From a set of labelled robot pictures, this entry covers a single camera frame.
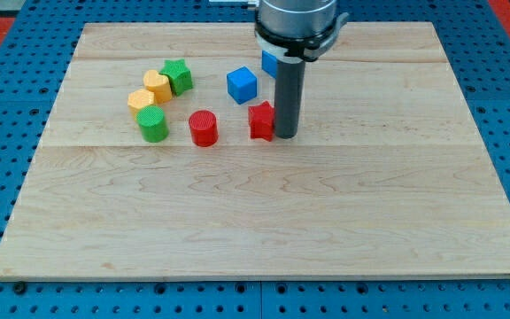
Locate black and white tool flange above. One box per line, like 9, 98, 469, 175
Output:
255, 12, 349, 62

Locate red star block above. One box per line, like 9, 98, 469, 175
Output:
248, 101, 274, 142

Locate blue triangle block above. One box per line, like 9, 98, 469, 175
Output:
261, 51, 277, 79

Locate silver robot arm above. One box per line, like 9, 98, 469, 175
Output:
209, 0, 349, 139

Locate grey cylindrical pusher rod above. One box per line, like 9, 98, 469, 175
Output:
274, 60, 305, 139

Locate yellow hexagon block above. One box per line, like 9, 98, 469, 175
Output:
127, 89, 156, 118

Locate green cylinder block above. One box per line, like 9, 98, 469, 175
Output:
136, 105, 169, 143

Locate wooden board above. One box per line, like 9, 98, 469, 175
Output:
0, 22, 510, 282

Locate green star block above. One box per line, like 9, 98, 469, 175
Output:
159, 58, 194, 96

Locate yellow heart block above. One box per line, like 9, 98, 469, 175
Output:
143, 69, 173, 104

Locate blue cube block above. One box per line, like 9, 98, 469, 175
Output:
227, 66, 258, 105

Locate red cylinder block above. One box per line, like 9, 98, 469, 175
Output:
189, 110, 219, 147

